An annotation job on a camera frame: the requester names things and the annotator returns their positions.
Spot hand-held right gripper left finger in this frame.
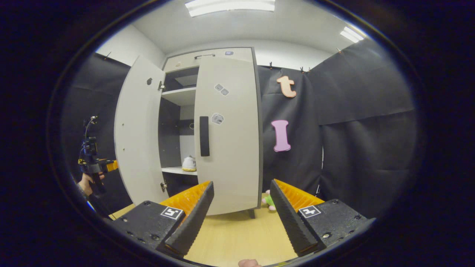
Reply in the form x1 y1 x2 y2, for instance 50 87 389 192
111 181 215 258

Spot white shoe cabinet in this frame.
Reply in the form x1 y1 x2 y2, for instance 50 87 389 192
158 47 264 219

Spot white shoe cabinet door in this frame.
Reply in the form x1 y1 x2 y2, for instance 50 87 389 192
194 55 261 216
114 56 166 206

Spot large ceiling light panel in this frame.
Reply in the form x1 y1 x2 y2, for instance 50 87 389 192
185 0 276 17

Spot pink green plush toy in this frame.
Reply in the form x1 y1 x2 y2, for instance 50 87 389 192
262 190 277 211

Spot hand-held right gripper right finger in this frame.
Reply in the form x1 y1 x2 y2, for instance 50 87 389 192
270 179 376 258

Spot small ceiling light panel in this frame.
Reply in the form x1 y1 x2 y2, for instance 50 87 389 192
340 26 366 43

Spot black door handle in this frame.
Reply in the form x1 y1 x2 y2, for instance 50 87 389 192
200 116 210 157

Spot black backdrop cloth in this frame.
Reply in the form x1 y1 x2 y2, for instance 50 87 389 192
257 39 418 219
61 52 132 219

